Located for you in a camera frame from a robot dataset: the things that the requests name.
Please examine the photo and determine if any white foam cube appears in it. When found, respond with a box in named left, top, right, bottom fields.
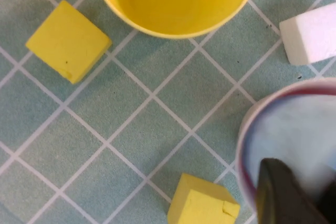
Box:
left=279, top=2, right=336, bottom=66

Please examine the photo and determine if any yellow plastic cup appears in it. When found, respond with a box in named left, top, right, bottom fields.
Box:
left=90, top=0, right=261, bottom=39

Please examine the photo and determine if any blue plastic cup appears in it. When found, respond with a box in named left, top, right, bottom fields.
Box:
left=244, top=94, right=336, bottom=209

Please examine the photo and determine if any yellow foam cube cracked corner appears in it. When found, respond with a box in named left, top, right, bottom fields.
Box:
left=167, top=173, right=241, bottom=224

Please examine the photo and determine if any yellow foam cube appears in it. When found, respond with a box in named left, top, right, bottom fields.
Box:
left=25, top=0, right=113, bottom=85

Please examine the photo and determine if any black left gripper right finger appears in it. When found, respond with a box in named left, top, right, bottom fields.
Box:
left=316, top=176, right=336, bottom=224

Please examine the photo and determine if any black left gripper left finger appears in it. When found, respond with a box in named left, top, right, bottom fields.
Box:
left=256, top=157, right=332, bottom=224

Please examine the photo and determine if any pink plastic cup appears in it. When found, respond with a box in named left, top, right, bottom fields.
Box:
left=235, top=77, right=336, bottom=224

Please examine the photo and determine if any green grid tablecloth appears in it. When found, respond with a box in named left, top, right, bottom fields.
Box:
left=0, top=0, right=336, bottom=224

